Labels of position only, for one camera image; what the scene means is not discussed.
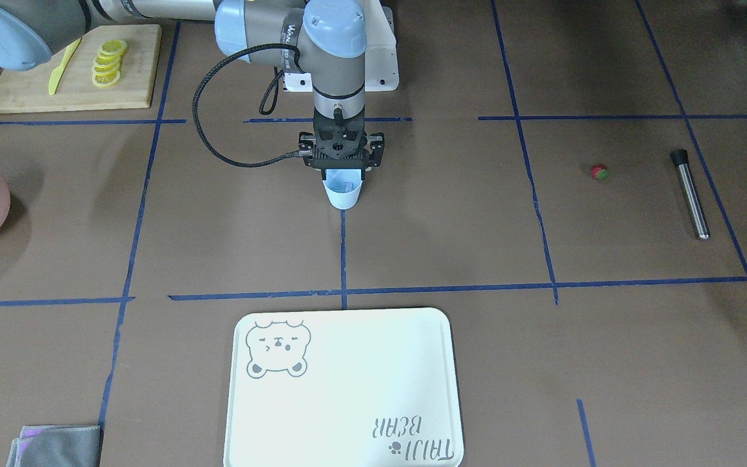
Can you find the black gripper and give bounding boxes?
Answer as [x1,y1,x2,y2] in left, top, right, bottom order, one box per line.
[298,110,385,184]

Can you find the light blue plastic cup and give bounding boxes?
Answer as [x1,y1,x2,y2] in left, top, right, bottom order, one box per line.
[323,169,362,210]

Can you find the red strawberry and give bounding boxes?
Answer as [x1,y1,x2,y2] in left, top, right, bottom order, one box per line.
[590,163,610,181]

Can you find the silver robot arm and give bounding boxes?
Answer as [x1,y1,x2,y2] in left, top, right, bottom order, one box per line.
[0,1,385,176]

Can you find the ice cubes in cup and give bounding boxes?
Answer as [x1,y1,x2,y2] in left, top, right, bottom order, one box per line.
[329,180,356,194]

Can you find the cream bear tray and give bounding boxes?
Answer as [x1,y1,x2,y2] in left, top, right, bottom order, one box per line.
[222,307,465,466]

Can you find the wooden cutting board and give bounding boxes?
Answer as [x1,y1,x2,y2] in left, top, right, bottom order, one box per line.
[0,24,162,114]

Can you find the lemon slices row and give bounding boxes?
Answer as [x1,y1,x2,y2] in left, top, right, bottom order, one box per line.
[91,38,128,88]

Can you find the yellow plastic knife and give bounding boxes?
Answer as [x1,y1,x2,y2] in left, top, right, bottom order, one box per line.
[47,38,81,95]

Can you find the steel muddler black tip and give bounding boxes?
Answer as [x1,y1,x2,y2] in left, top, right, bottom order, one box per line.
[669,149,711,241]

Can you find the grey folded cloth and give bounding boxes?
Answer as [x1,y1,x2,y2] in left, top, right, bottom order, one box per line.
[6,424,102,466]

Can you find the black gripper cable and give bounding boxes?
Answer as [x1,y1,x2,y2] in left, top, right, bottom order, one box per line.
[192,43,303,169]

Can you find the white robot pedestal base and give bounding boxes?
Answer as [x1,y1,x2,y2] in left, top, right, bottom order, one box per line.
[279,1,399,97]

